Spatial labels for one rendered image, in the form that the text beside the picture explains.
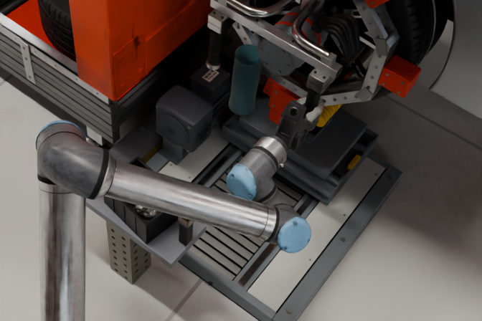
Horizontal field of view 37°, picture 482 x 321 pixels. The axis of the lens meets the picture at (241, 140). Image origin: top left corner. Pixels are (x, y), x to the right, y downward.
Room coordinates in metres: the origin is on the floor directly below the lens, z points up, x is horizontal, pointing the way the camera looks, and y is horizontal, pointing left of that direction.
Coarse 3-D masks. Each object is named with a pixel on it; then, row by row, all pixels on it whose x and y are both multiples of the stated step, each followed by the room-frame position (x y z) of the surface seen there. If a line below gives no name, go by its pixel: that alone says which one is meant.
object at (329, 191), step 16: (224, 128) 1.72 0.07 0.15; (240, 128) 1.74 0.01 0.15; (240, 144) 1.68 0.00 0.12; (368, 144) 1.74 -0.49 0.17; (288, 160) 1.62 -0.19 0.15; (352, 160) 1.64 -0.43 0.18; (288, 176) 1.57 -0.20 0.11; (304, 176) 1.55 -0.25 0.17; (336, 176) 1.56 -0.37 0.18; (320, 192) 1.51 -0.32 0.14; (336, 192) 1.53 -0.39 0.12
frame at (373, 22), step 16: (368, 16) 1.50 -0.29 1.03; (384, 16) 1.52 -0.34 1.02; (240, 32) 1.69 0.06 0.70; (384, 32) 1.48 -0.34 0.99; (384, 48) 1.46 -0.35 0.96; (384, 64) 1.47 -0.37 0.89; (288, 80) 1.59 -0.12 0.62; (304, 80) 1.61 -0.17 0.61; (368, 80) 1.47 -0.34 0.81; (304, 96) 1.56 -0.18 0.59; (336, 96) 1.51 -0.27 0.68; (352, 96) 1.48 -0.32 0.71; (368, 96) 1.46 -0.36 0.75
